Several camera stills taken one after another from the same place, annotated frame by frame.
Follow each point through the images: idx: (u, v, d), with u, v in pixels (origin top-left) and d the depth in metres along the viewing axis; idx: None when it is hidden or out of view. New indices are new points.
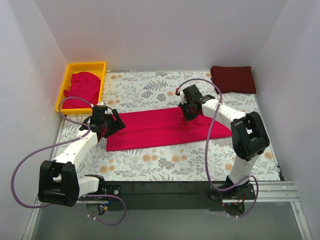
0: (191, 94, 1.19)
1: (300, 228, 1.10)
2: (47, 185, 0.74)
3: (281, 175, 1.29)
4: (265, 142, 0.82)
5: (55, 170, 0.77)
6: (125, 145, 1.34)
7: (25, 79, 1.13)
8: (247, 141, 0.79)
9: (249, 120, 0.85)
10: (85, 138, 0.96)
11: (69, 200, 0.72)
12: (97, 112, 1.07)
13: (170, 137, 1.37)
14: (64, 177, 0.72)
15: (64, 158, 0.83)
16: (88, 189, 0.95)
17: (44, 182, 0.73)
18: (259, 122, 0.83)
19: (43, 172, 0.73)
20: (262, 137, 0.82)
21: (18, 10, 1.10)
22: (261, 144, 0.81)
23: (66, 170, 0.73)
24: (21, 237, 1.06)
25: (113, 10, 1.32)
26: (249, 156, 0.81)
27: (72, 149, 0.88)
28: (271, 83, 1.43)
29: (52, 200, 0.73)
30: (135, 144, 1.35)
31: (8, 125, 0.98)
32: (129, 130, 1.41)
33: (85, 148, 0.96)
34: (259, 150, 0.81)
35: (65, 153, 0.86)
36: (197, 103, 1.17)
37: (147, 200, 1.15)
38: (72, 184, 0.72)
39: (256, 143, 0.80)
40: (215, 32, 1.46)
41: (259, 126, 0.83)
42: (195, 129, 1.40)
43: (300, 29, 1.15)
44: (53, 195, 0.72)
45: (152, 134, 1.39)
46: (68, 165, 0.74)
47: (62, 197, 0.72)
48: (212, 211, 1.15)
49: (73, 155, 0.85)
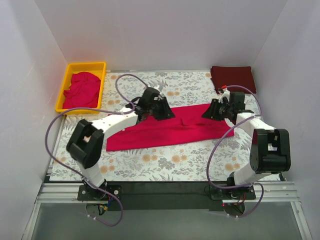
0: (234, 101, 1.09)
1: (299, 227, 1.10)
2: (75, 140, 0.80)
3: (281, 175, 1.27)
4: (284, 164, 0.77)
5: (88, 130, 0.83)
6: (125, 145, 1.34)
7: (25, 80, 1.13)
8: (263, 154, 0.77)
9: (276, 136, 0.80)
10: (126, 115, 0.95)
11: (85, 161, 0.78)
12: (146, 94, 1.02)
13: (169, 137, 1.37)
14: (93, 139, 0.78)
15: (99, 125, 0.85)
16: (95, 178, 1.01)
17: (75, 136, 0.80)
18: (285, 141, 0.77)
19: (79, 127, 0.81)
20: (282, 157, 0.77)
21: (18, 10, 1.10)
22: (277, 164, 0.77)
23: (97, 134, 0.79)
24: (21, 237, 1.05)
25: (113, 10, 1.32)
26: (260, 170, 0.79)
27: (109, 120, 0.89)
28: (271, 83, 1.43)
29: (73, 154, 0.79)
30: (135, 144, 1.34)
31: (8, 126, 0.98)
32: (129, 130, 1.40)
33: (122, 125, 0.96)
34: (274, 168, 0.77)
35: (102, 120, 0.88)
36: (234, 113, 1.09)
37: (147, 200, 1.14)
38: (95, 149, 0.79)
39: (273, 160, 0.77)
40: (215, 32, 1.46)
41: (284, 145, 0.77)
42: (195, 129, 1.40)
43: (300, 29, 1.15)
44: (76, 150, 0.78)
45: (152, 134, 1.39)
46: (100, 131, 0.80)
47: (81, 155, 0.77)
48: (212, 211, 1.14)
49: (107, 126, 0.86)
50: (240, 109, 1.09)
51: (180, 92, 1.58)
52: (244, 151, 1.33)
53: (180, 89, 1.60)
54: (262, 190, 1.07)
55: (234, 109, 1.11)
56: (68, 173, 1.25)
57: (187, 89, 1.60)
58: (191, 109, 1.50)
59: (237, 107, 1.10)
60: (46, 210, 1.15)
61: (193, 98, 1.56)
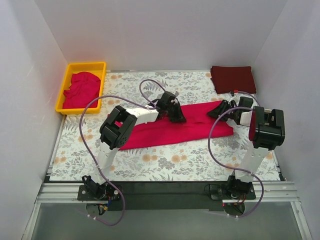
0: (242, 104, 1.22)
1: (300, 227, 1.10)
2: (110, 122, 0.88)
3: (281, 175, 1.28)
4: (279, 135, 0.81)
5: (121, 116, 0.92)
6: (125, 145, 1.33)
7: (25, 80, 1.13)
8: (259, 122, 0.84)
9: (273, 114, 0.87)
10: (151, 111, 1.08)
11: (116, 142, 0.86)
12: (165, 97, 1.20)
13: (170, 137, 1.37)
14: (127, 122, 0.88)
15: (132, 111, 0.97)
16: (106, 169, 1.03)
17: (110, 119, 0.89)
18: (280, 116, 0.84)
19: (115, 111, 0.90)
20: (277, 128, 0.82)
21: (18, 10, 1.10)
22: (273, 134, 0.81)
23: (130, 118, 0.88)
24: (21, 237, 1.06)
25: (113, 9, 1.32)
26: (257, 139, 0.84)
27: (138, 110, 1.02)
28: (271, 83, 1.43)
29: (105, 134, 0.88)
30: (134, 144, 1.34)
31: (8, 126, 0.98)
32: None
33: (146, 118, 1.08)
34: (269, 136, 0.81)
35: (133, 109, 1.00)
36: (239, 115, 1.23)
37: (147, 200, 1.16)
38: (127, 132, 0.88)
39: (268, 128, 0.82)
40: (214, 32, 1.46)
41: (278, 118, 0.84)
42: (194, 129, 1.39)
43: (300, 29, 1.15)
44: (110, 131, 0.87)
45: (151, 134, 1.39)
46: (133, 115, 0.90)
47: (114, 136, 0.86)
48: (213, 211, 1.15)
49: (137, 114, 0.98)
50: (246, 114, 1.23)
51: (180, 92, 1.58)
52: (244, 151, 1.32)
53: (180, 89, 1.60)
54: (262, 190, 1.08)
55: (240, 111, 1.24)
56: (68, 173, 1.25)
57: (187, 88, 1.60)
58: (190, 108, 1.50)
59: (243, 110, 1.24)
60: (45, 210, 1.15)
61: (193, 98, 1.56)
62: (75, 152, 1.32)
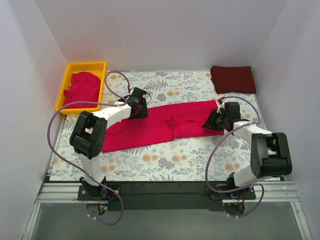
0: (229, 110, 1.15)
1: (300, 227, 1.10)
2: (79, 132, 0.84)
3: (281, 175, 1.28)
4: (286, 167, 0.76)
5: (90, 121, 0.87)
6: (123, 145, 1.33)
7: (25, 80, 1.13)
8: (263, 158, 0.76)
9: (274, 140, 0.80)
10: (121, 107, 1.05)
11: (90, 152, 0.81)
12: (136, 92, 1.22)
13: (167, 136, 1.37)
14: (96, 129, 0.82)
15: (100, 114, 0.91)
16: (97, 173, 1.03)
17: (78, 128, 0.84)
18: (283, 144, 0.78)
19: (82, 118, 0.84)
20: (283, 160, 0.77)
21: (18, 10, 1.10)
22: (280, 167, 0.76)
23: (99, 122, 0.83)
24: (21, 237, 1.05)
25: (113, 9, 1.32)
26: (262, 175, 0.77)
27: (107, 111, 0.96)
28: (271, 83, 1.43)
29: (77, 145, 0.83)
30: (129, 145, 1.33)
31: (8, 126, 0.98)
32: (124, 130, 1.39)
33: (118, 116, 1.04)
34: (275, 173, 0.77)
35: (101, 112, 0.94)
36: (231, 122, 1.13)
37: (147, 200, 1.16)
38: (98, 139, 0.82)
39: (274, 164, 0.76)
40: (215, 32, 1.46)
41: (284, 149, 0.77)
42: (191, 127, 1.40)
43: (300, 29, 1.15)
44: (81, 141, 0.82)
45: (146, 133, 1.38)
46: (102, 119, 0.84)
47: (85, 146, 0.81)
48: (213, 211, 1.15)
49: (108, 115, 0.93)
50: (235, 119, 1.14)
51: (180, 92, 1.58)
52: (244, 151, 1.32)
53: (180, 89, 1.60)
54: (262, 192, 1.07)
55: (229, 118, 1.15)
56: (68, 173, 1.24)
57: (187, 88, 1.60)
58: (188, 107, 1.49)
59: (232, 116, 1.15)
60: (45, 210, 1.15)
61: (193, 98, 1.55)
62: (75, 152, 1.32)
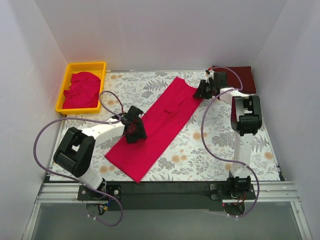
0: (216, 79, 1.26)
1: (300, 228, 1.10)
2: (64, 149, 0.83)
3: (281, 175, 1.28)
4: (258, 122, 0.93)
5: (77, 138, 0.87)
6: (148, 164, 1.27)
7: (25, 80, 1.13)
8: (239, 115, 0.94)
9: (250, 102, 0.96)
10: (113, 125, 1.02)
11: (75, 170, 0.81)
12: (133, 111, 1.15)
13: (174, 127, 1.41)
14: (83, 147, 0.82)
15: (89, 132, 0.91)
16: (92, 180, 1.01)
17: (63, 145, 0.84)
18: (257, 104, 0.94)
19: (68, 135, 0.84)
20: (255, 117, 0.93)
21: (18, 10, 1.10)
22: (252, 123, 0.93)
23: (87, 140, 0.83)
24: (21, 237, 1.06)
25: (113, 9, 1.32)
26: (239, 129, 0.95)
27: (98, 128, 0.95)
28: (271, 83, 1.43)
29: (62, 163, 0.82)
30: (146, 165, 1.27)
31: (8, 125, 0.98)
32: (135, 151, 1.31)
33: (109, 134, 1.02)
34: (249, 127, 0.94)
35: (91, 129, 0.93)
36: (218, 89, 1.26)
37: (147, 200, 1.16)
38: (84, 157, 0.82)
39: (248, 119, 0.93)
40: (215, 31, 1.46)
41: (256, 107, 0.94)
42: (189, 109, 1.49)
43: (300, 29, 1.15)
44: (66, 159, 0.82)
45: (157, 141, 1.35)
46: (90, 137, 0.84)
47: (71, 164, 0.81)
48: (213, 211, 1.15)
49: (97, 134, 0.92)
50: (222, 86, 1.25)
51: None
52: None
53: None
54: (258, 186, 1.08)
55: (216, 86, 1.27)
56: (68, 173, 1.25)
57: None
58: (174, 95, 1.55)
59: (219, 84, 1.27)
60: (46, 210, 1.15)
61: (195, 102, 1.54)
62: None
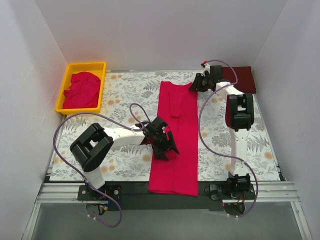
0: (213, 72, 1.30)
1: (300, 228, 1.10)
2: (82, 141, 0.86)
3: (281, 175, 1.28)
4: (250, 119, 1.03)
5: (98, 135, 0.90)
6: (191, 175, 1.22)
7: (25, 79, 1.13)
8: (233, 113, 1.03)
9: (244, 99, 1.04)
10: (135, 132, 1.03)
11: (84, 166, 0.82)
12: (156, 122, 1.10)
13: (190, 132, 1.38)
14: (99, 145, 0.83)
15: (110, 133, 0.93)
16: (95, 180, 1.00)
17: (83, 137, 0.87)
18: (250, 103, 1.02)
19: (91, 130, 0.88)
20: (248, 115, 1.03)
21: (18, 10, 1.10)
22: (245, 120, 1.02)
23: (105, 140, 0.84)
24: (21, 237, 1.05)
25: (113, 9, 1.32)
26: (233, 125, 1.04)
27: (119, 131, 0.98)
28: (271, 83, 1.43)
29: (76, 154, 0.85)
30: (171, 181, 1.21)
31: (8, 125, 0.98)
32: (172, 169, 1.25)
33: (129, 140, 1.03)
34: (242, 123, 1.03)
35: (113, 130, 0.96)
36: (214, 83, 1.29)
37: (147, 200, 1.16)
38: (98, 156, 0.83)
39: (242, 117, 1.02)
40: (215, 32, 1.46)
41: (249, 106, 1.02)
42: (191, 109, 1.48)
43: (300, 29, 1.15)
44: (81, 151, 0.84)
45: (185, 151, 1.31)
46: (109, 138, 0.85)
47: (83, 158, 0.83)
48: (213, 211, 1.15)
49: (116, 136, 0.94)
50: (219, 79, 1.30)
51: None
52: None
53: None
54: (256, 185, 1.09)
55: (213, 80, 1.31)
56: (68, 173, 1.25)
57: None
58: (171, 100, 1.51)
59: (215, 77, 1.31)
60: (46, 210, 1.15)
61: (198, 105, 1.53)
62: None
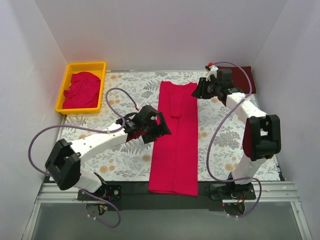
0: (222, 79, 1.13)
1: (300, 228, 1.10)
2: (53, 160, 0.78)
3: (281, 175, 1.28)
4: (275, 148, 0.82)
5: (67, 150, 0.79)
6: (191, 175, 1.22)
7: (25, 80, 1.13)
8: (257, 141, 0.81)
9: (267, 122, 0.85)
10: (112, 135, 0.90)
11: (61, 186, 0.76)
12: (143, 112, 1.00)
13: (189, 132, 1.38)
14: (66, 165, 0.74)
15: (79, 146, 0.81)
16: (88, 185, 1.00)
17: (52, 156, 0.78)
18: (276, 128, 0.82)
19: (57, 148, 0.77)
20: (273, 142, 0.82)
21: (18, 10, 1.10)
22: (270, 148, 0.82)
23: (71, 158, 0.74)
24: (21, 237, 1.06)
25: (113, 10, 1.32)
26: (254, 155, 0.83)
27: (91, 141, 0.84)
28: (271, 83, 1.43)
29: (51, 174, 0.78)
30: (171, 181, 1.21)
31: (8, 126, 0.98)
32: (171, 169, 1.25)
33: (108, 144, 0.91)
34: (266, 153, 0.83)
35: (83, 142, 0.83)
36: (224, 92, 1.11)
37: (147, 200, 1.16)
38: (69, 175, 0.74)
39: (266, 146, 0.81)
40: (214, 32, 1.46)
41: (275, 131, 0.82)
42: (190, 109, 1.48)
43: (300, 29, 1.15)
44: (54, 172, 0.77)
45: (184, 152, 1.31)
46: (76, 156, 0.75)
47: (58, 180, 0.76)
48: (213, 211, 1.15)
49: (88, 148, 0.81)
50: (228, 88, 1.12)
51: None
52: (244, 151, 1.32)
53: None
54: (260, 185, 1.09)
55: (222, 88, 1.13)
56: None
57: None
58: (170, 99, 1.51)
59: (224, 85, 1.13)
60: (45, 210, 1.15)
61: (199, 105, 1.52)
62: None
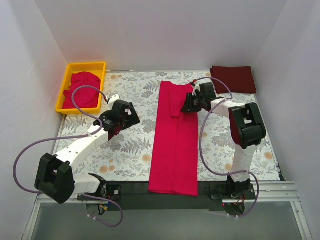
0: (205, 91, 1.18)
1: (300, 228, 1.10)
2: (43, 179, 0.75)
3: (281, 175, 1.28)
4: (262, 132, 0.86)
5: (54, 164, 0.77)
6: (191, 175, 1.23)
7: (25, 80, 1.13)
8: (242, 126, 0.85)
9: (248, 110, 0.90)
10: (94, 136, 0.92)
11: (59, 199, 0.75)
12: (117, 107, 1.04)
13: (189, 132, 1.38)
14: (59, 177, 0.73)
15: (65, 154, 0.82)
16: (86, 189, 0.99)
17: (40, 174, 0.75)
18: (256, 112, 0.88)
19: (43, 165, 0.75)
20: (257, 126, 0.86)
21: (18, 11, 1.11)
22: (256, 132, 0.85)
23: (62, 168, 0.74)
24: (21, 237, 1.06)
25: (113, 10, 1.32)
26: (243, 142, 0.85)
27: (76, 147, 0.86)
28: (271, 83, 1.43)
29: (44, 192, 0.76)
30: (171, 181, 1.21)
31: (8, 126, 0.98)
32: (171, 169, 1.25)
33: (92, 146, 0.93)
34: (255, 138, 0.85)
35: (68, 150, 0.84)
36: (208, 102, 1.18)
37: (147, 200, 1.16)
38: (64, 185, 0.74)
39: (252, 130, 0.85)
40: (214, 32, 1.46)
41: (256, 115, 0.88)
42: None
43: (300, 29, 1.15)
44: (47, 189, 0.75)
45: (184, 152, 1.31)
46: (66, 166, 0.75)
47: (53, 194, 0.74)
48: (213, 211, 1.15)
49: (74, 155, 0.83)
50: (212, 98, 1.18)
51: None
52: None
53: None
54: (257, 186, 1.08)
55: (206, 99, 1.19)
56: None
57: None
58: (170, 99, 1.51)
59: (208, 96, 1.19)
60: (45, 210, 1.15)
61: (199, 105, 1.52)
62: None
